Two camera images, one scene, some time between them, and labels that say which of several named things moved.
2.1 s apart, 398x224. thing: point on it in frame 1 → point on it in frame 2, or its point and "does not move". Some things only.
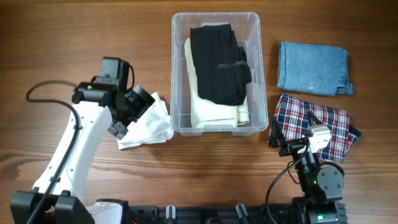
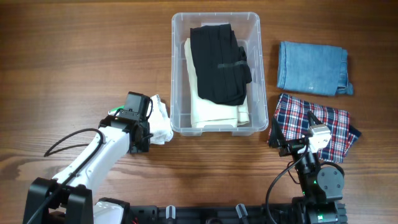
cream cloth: x=207 y=115 does not move
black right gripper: x=278 y=139 does not move
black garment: x=221 y=66 does not move
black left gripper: x=143 y=101 → x=143 y=146
